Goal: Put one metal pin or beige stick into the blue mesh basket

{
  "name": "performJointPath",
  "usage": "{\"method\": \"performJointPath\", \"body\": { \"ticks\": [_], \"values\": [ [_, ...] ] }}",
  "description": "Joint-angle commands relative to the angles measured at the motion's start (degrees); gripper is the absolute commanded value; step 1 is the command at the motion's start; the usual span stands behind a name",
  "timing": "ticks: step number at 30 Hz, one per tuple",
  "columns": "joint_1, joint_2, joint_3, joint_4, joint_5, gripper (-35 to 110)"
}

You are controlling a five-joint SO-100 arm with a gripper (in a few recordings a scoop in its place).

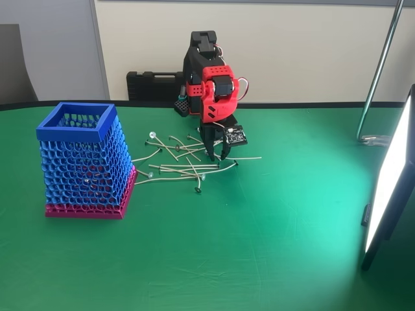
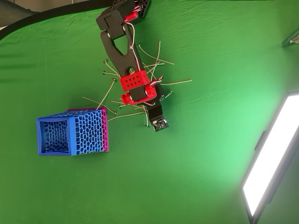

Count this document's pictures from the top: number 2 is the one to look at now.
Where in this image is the blue lattice basket magenta base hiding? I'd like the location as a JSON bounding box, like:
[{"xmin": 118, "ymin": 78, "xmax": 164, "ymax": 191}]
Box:
[{"xmin": 36, "ymin": 107, "xmax": 110, "ymax": 156}]

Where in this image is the green cloth backdrop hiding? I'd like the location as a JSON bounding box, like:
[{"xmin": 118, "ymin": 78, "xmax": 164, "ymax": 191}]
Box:
[{"xmin": 0, "ymin": 0, "xmax": 299, "ymax": 224}]

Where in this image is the black perforated block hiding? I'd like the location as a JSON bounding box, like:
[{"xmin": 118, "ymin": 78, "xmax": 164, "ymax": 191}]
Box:
[{"xmin": 137, "ymin": 0, "xmax": 152, "ymax": 19}]

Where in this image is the bright LED light panel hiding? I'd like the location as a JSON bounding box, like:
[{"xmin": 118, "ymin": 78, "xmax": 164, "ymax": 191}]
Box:
[{"xmin": 240, "ymin": 92, "xmax": 299, "ymax": 224}]

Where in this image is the chrome metal stand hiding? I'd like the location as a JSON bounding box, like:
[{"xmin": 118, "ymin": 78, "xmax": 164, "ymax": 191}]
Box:
[{"xmin": 281, "ymin": 27, "xmax": 299, "ymax": 49}]

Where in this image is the black backdrop rim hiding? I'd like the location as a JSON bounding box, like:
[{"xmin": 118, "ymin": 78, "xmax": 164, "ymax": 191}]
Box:
[{"xmin": 0, "ymin": 0, "xmax": 113, "ymax": 41}]

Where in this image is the dark grey chair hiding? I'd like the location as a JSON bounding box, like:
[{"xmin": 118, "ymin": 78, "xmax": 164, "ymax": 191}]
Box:
[{"xmin": 0, "ymin": 0, "xmax": 42, "ymax": 27}]

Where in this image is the red white wrist cable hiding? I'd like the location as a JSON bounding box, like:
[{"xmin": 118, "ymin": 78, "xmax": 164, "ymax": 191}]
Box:
[{"xmin": 148, "ymin": 75, "xmax": 164, "ymax": 87}]

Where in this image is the camera board on black bracket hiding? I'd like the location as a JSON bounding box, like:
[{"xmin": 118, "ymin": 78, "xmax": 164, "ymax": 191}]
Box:
[{"xmin": 142, "ymin": 102, "xmax": 169, "ymax": 133}]

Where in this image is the red white forearm cable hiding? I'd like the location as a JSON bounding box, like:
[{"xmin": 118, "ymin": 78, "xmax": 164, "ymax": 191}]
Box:
[{"xmin": 120, "ymin": 20, "xmax": 145, "ymax": 72}]

